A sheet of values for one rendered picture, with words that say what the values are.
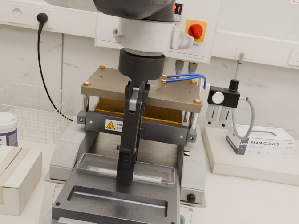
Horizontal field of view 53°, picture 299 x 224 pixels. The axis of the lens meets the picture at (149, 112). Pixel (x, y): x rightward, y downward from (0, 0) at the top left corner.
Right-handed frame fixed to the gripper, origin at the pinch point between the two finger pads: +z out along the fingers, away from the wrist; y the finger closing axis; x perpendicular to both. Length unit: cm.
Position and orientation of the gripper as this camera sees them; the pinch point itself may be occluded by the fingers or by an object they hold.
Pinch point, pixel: (128, 157)
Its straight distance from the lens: 57.6
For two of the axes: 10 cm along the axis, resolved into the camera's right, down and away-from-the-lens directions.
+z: -1.4, 9.1, 3.8
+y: -0.8, 3.8, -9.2
